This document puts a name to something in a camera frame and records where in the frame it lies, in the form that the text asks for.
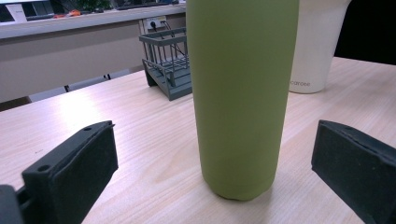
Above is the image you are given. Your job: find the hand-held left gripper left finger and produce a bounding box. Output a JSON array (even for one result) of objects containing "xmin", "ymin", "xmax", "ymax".
[{"xmin": 21, "ymin": 120, "xmax": 120, "ymax": 224}]

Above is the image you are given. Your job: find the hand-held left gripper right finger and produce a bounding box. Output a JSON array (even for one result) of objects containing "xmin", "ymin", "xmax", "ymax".
[{"xmin": 311, "ymin": 119, "xmax": 396, "ymax": 224}]

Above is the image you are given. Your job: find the white tumbler with straw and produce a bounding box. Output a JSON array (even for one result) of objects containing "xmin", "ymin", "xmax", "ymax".
[{"xmin": 289, "ymin": 0, "xmax": 353, "ymax": 94}]

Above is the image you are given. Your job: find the green bottle with white cap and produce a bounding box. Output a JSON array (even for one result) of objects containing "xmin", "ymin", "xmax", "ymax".
[{"xmin": 185, "ymin": 0, "xmax": 301, "ymax": 202}]

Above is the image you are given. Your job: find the black wire basket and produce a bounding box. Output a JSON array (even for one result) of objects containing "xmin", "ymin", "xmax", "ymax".
[{"xmin": 138, "ymin": 27, "xmax": 193, "ymax": 102}]

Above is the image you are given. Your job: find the beige office desk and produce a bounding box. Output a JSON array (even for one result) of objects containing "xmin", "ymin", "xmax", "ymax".
[{"xmin": 0, "ymin": 3, "xmax": 188, "ymax": 105}]

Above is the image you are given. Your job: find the orange object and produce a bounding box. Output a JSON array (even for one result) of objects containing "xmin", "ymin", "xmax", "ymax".
[{"xmin": 53, "ymin": 8, "xmax": 82, "ymax": 20}]

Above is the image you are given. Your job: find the white box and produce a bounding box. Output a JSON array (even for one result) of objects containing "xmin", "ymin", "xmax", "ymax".
[{"xmin": 5, "ymin": 3, "xmax": 28, "ymax": 23}]

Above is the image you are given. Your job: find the white wall socket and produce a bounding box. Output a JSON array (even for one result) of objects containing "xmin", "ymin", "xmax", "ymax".
[{"xmin": 146, "ymin": 16, "xmax": 167, "ymax": 31}]

